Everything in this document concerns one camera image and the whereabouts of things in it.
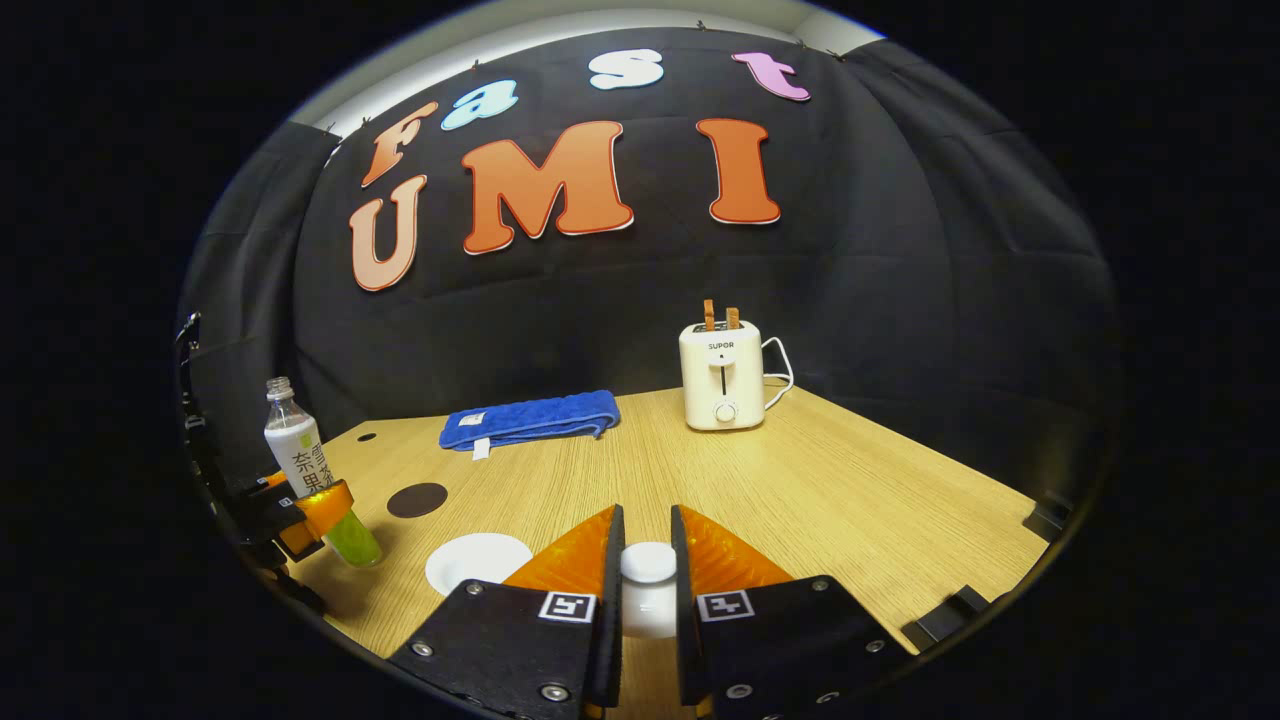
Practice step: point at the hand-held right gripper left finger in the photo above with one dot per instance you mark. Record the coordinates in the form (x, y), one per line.
(608, 600)

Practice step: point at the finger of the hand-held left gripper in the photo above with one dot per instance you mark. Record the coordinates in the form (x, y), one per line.
(322, 515)
(275, 481)

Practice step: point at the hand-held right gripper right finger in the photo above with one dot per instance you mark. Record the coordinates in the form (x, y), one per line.
(684, 600)

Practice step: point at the white green label water bottle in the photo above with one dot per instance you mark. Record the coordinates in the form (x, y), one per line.
(298, 445)

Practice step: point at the white teacup lid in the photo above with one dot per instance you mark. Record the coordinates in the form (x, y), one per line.
(648, 562)

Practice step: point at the dark brown round coaster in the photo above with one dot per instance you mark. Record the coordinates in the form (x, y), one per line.
(417, 500)

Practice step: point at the white teacup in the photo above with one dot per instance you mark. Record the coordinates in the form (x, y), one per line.
(478, 562)

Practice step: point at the blue folded towel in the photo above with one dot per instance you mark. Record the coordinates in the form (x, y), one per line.
(530, 418)

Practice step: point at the white toaster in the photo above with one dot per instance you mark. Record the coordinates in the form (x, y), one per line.
(720, 385)

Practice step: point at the black backdrop cloth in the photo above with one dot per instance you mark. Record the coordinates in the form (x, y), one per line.
(600, 320)

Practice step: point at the black table edge bracket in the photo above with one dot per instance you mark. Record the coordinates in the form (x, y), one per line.
(940, 620)
(1045, 520)

